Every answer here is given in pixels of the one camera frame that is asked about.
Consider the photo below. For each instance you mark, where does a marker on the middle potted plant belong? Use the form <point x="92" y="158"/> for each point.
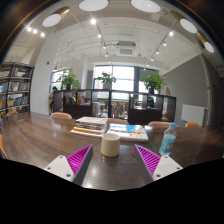
<point x="107" y="80"/>

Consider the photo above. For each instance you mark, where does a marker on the clear plastic water bottle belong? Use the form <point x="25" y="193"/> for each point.
<point x="168" y="139"/>

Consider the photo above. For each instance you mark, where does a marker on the right potted plant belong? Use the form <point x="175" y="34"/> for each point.
<point x="153" y="82"/>

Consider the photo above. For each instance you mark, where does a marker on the orange chair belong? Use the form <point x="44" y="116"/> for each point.
<point x="158" y="124"/>
<point x="62" y="115"/>
<point x="191" y="124"/>
<point x="12" y="113"/>
<point x="117" y="121"/>

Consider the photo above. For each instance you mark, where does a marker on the ceiling air conditioner unit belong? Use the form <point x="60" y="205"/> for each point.
<point x="125" y="48"/>

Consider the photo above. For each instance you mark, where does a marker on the orange chair far left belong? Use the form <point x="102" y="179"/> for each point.
<point x="12" y="113"/>

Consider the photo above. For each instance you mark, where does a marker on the left potted plant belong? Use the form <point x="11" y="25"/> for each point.
<point x="69" y="81"/>

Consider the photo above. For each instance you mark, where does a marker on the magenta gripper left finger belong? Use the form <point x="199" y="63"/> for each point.
<point x="73" y="167"/>

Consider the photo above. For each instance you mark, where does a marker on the white whiteboard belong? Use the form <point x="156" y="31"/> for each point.
<point x="191" y="113"/>

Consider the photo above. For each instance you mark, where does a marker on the potted plant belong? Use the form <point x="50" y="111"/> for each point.
<point x="107" y="80"/>
<point x="69" y="81"/>
<point x="153" y="82"/>

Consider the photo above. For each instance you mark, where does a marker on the orange chair far right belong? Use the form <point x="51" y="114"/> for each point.
<point x="191" y="124"/>

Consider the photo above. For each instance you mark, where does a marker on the cream ceramic mug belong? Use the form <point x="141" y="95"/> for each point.
<point x="110" y="144"/>

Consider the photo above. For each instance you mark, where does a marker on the stack of books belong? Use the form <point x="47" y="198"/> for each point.
<point x="93" y="126"/>

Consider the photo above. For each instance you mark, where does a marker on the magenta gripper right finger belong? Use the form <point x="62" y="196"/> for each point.
<point x="152" y="166"/>

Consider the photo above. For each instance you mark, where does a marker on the small red object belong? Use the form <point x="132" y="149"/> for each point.
<point x="133" y="153"/>

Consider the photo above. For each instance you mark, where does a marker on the large open magazine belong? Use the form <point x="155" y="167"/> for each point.
<point x="129" y="132"/>

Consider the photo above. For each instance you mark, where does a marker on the dark room divider shelf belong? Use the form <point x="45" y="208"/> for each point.
<point x="133" y="107"/>

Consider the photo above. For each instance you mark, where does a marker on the tall bookshelf at left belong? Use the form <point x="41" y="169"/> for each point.
<point x="15" y="87"/>

